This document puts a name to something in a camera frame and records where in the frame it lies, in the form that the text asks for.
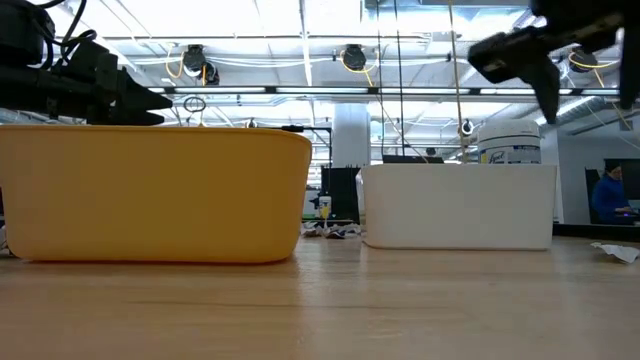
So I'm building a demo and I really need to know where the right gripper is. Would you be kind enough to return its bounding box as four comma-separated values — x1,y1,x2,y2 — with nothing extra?
467,12,640,125

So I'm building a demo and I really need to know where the black hanging coiled cable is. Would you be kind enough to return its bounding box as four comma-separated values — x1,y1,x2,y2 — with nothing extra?
394,0,407,159

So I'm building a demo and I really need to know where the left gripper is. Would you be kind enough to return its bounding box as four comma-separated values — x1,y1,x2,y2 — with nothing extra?
47,39,174,126

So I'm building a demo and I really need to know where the long ceiling light bar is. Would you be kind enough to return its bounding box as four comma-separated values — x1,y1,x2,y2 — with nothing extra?
149,85,640,97

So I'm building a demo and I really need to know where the dark wall screen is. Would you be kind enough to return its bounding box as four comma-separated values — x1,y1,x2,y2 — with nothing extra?
603,158,640,201

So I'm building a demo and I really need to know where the yellow plastic bin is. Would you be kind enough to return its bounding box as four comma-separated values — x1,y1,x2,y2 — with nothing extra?
0,123,314,265

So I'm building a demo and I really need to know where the black ceiling cable reel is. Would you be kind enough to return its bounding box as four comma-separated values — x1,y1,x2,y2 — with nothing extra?
568,47,595,75
180,43,221,86
341,43,370,72

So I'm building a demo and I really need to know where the black office chair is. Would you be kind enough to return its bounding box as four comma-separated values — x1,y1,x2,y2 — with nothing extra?
584,168,601,225

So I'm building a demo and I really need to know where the person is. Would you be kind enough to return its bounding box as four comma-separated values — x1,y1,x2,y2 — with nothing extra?
591,159,637,225

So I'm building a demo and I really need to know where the black hanging cable ring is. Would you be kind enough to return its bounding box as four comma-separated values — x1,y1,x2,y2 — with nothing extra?
182,95,207,114

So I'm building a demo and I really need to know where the long bandage strip packet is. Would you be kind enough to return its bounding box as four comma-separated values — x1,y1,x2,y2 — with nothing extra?
589,241,640,265

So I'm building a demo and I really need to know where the white plastic bin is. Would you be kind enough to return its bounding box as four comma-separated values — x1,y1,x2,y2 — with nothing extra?
355,162,559,251

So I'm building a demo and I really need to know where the white disinfecting wipes canister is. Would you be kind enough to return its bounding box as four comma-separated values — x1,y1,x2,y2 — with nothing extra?
476,118,543,165

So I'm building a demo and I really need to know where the black cabinet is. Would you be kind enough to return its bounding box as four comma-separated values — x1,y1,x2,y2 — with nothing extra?
319,166,361,225

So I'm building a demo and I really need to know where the yellow hanging cable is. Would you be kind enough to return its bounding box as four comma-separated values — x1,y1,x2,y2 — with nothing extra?
446,0,471,164

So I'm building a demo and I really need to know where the white building column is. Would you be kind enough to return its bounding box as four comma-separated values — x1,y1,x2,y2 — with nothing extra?
332,102,371,169

